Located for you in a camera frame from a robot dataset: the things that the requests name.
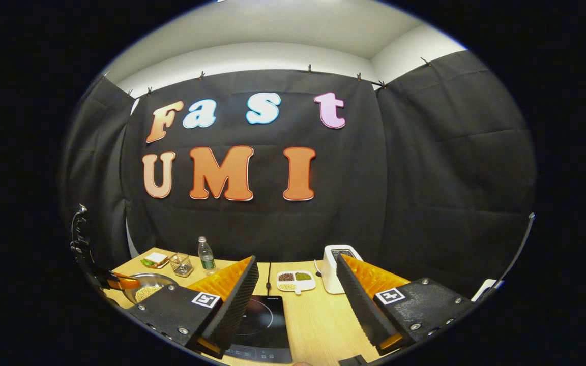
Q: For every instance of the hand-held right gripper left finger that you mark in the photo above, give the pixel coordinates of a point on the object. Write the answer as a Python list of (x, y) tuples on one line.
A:
[(239, 300)]

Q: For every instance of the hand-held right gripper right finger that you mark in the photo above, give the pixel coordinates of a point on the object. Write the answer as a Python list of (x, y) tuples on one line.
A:
[(356, 300)]

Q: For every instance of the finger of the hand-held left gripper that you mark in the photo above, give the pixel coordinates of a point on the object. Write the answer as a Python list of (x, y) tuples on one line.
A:
[(125, 280)]

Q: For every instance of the pile of yellow soybeans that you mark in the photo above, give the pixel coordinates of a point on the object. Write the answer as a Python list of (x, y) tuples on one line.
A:
[(148, 293)]

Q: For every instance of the black induction cooktop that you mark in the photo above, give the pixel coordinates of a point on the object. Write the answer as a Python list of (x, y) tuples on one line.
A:
[(267, 325)]

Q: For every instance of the white toaster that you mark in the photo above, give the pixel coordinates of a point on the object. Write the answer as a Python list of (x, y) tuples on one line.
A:
[(331, 274)]

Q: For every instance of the sandwich with lettuce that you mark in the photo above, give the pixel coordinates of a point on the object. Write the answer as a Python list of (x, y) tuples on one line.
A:
[(155, 259)]

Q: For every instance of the clear plastic water bottle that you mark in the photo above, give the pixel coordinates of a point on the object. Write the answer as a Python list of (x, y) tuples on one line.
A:
[(206, 256)]

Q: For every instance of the white divided dish with beans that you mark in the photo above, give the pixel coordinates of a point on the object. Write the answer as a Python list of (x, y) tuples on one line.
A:
[(295, 281)]

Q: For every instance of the white board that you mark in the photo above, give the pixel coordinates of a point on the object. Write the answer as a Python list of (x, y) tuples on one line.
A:
[(486, 288)]

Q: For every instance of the black backdrop cloth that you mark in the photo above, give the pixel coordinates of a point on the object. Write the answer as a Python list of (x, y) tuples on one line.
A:
[(425, 168)]

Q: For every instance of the row of backdrop clips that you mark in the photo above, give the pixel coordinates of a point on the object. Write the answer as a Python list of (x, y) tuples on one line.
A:
[(310, 68)]

